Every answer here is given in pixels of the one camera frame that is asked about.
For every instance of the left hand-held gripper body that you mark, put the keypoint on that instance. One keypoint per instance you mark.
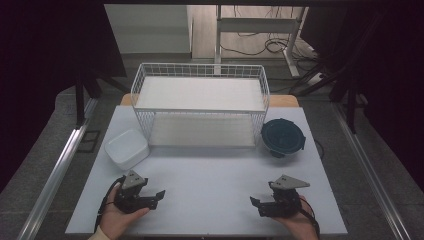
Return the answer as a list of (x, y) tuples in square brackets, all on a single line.
[(130, 200)]

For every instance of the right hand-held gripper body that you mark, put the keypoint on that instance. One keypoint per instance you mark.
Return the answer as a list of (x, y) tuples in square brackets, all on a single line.
[(283, 201)]

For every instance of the round container dark blue lid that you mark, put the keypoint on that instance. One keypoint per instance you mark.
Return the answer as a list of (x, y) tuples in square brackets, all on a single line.
[(282, 136)]

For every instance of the person's left hand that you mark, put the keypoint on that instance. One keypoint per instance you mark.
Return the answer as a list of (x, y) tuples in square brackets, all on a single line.
[(115, 221)]

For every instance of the person's right hand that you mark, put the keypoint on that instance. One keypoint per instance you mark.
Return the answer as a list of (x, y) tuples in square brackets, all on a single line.
[(298, 225)]

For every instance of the white square container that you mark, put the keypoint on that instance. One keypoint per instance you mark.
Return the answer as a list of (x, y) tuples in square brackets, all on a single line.
[(127, 149)]

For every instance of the wooden board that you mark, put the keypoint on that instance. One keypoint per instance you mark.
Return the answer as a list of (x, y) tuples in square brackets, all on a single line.
[(283, 101)]

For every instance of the black metal stand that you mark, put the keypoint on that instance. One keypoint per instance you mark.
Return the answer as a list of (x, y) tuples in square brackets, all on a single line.
[(80, 100), (350, 106)]

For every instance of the white power strip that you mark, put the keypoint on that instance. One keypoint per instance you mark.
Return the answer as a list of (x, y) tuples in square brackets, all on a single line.
[(315, 79)]

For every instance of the white cabinet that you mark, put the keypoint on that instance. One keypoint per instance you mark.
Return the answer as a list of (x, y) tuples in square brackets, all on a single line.
[(150, 30)]

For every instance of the black curtain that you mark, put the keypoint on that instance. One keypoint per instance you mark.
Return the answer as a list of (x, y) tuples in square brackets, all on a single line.
[(40, 66), (396, 83)]

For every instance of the black floor frame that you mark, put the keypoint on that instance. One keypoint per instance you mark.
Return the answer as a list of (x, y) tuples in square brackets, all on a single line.
[(80, 149)]

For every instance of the aluminium rail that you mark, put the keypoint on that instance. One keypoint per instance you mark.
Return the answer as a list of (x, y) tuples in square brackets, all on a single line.
[(370, 173), (56, 176)]

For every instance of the white desk frame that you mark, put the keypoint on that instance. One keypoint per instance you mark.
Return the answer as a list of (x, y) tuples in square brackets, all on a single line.
[(256, 25)]

